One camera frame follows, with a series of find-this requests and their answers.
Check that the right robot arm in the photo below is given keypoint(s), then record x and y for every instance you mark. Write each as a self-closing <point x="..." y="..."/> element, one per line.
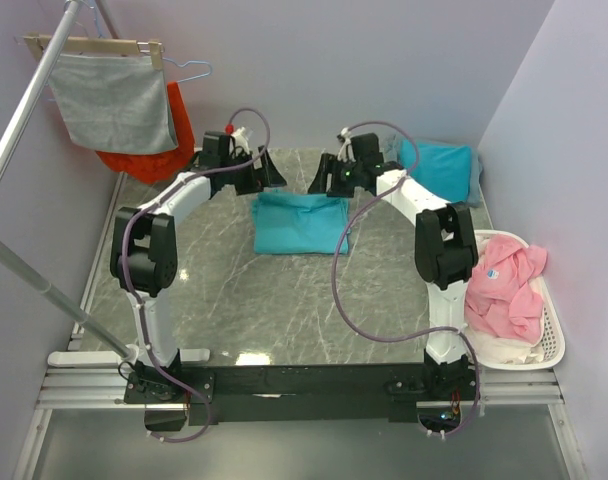
<point x="445" y="249"/>

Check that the black base beam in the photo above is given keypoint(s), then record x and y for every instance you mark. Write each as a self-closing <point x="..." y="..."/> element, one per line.
<point x="296" y="393"/>

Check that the white laundry basket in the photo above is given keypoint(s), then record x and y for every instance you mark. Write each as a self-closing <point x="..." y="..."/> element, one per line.
<point x="544" y="340"/>

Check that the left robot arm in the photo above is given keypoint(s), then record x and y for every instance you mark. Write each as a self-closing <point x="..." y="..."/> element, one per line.
<point x="144" y="255"/>

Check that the folded turquoise t shirt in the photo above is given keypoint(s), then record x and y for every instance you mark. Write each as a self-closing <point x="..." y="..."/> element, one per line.
<point x="441" y="172"/>

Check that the aluminium rail frame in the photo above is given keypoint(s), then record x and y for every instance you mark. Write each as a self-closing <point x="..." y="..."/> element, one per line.
<point x="104" y="389"/>

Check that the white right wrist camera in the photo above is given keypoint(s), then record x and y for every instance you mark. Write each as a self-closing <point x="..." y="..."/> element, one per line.
<point x="345" y="151"/>

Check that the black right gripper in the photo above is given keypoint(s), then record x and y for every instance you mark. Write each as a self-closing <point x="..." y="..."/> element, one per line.
<point x="329" y="164"/>

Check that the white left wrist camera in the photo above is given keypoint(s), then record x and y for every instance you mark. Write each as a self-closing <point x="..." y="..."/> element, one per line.
<point x="239" y="137"/>

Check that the pink t shirt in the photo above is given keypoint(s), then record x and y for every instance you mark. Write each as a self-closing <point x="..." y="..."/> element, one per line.
<point x="499" y="299"/>

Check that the grey hanging cloth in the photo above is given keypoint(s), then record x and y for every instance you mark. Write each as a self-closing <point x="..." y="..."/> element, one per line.
<point x="114" y="104"/>

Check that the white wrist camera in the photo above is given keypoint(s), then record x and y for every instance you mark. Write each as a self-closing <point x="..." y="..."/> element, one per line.
<point x="345" y="151"/>
<point x="239" y="137"/>

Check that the metal clothes rack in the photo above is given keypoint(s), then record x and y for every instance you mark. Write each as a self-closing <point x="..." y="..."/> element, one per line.
<point x="8" y="144"/>

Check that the orange hanging garment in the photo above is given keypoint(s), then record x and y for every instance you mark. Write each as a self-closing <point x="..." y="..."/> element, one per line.
<point x="149" y="169"/>

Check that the wooden clip hanger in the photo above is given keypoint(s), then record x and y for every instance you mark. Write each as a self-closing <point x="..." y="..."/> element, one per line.
<point x="38" y="43"/>

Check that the turquoise t shirt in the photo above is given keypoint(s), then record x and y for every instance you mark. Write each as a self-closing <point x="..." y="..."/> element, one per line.
<point x="292" y="224"/>
<point x="441" y="172"/>

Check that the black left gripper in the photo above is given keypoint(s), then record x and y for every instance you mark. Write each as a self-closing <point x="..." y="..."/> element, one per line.
<point x="265" y="177"/>

